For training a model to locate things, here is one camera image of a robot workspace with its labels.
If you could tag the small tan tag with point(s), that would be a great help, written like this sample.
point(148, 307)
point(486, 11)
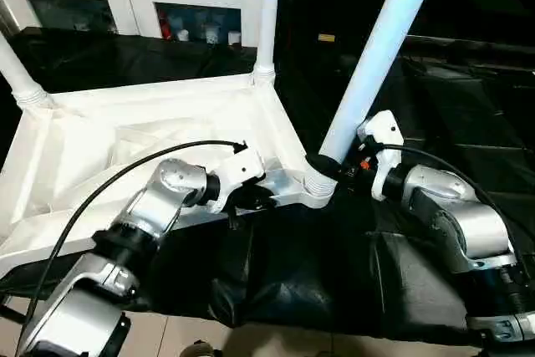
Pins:
point(326, 38)

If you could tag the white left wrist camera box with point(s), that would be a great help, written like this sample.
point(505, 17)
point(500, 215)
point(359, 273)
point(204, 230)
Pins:
point(238, 169)

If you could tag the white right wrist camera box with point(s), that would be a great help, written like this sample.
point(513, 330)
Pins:
point(383, 140)

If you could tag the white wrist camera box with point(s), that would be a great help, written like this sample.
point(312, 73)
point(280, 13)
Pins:
point(238, 169)
point(383, 140)

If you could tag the white plastic table leg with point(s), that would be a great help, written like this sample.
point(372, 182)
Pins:
point(18, 73)
point(267, 14)
point(380, 56)

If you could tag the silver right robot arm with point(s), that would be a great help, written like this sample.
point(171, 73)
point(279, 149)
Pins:
point(460, 223)

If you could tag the black stand foot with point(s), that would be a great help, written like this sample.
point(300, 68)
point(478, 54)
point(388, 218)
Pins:
point(10, 313)

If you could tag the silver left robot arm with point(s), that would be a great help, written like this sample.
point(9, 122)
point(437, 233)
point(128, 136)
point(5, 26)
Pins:
point(142, 223)

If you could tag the white plastic table top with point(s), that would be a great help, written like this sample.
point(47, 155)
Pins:
point(109, 131)

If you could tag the black plastic mat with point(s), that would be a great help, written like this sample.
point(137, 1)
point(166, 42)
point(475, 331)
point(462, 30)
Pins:
point(334, 273)

